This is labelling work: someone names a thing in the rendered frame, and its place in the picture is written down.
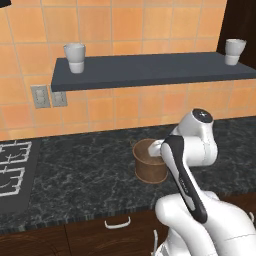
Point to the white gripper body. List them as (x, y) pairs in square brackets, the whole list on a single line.
[(155, 148)]

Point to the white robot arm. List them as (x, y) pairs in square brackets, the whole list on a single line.
[(200, 153)]

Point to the brown round wooden basket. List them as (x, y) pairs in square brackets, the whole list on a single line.
[(150, 171)]

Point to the dark wood cabinet front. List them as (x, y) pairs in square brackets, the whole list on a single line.
[(240, 201)]

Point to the dark wood cabinet door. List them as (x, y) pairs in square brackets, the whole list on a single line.
[(33, 241)]

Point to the dark wood drawer front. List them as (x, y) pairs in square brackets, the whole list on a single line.
[(100, 240)]

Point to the white cup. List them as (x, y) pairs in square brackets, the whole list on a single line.
[(75, 56), (234, 50)]

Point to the black hob with white grates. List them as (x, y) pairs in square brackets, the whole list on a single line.
[(15, 173)]

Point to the black range hood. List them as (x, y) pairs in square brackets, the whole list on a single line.
[(4, 2)]

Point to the dark grey wall shelf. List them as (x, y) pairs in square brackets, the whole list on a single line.
[(150, 71)]

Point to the grey wall outlet plate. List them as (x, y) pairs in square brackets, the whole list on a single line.
[(59, 99), (40, 96)]

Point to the dark wood wall cabinet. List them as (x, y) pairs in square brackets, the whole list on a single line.
[(240, 20)]

